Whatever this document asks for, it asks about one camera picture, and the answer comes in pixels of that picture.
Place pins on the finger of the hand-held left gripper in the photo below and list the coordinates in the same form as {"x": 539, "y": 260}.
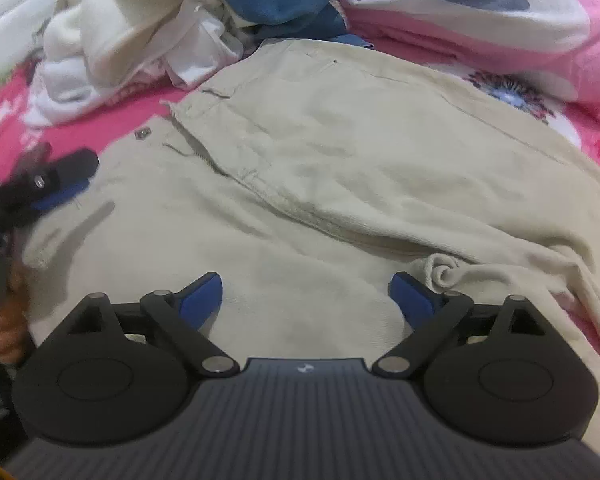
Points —
{"x": 60, "y": 180}

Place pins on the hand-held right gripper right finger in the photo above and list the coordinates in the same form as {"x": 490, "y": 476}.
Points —
{"x": 410, "y": 302}

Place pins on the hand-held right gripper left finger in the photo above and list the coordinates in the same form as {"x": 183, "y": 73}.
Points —
{"x": 202, "y": 300}

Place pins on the beige pants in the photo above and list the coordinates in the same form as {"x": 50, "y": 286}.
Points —
{"x": 330, "y": 160}

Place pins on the person's left hand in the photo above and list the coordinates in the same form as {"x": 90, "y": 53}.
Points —
{"x": 10, "y": 330}

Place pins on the pink floral bed blanket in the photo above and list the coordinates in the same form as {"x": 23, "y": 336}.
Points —
{"x": 70, "y": 135}

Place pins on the white garment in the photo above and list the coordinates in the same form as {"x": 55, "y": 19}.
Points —
{"x": 60, "y": 70}

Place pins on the pink patterned quilt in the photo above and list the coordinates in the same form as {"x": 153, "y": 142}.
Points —
{"x": 595, "y": 35}

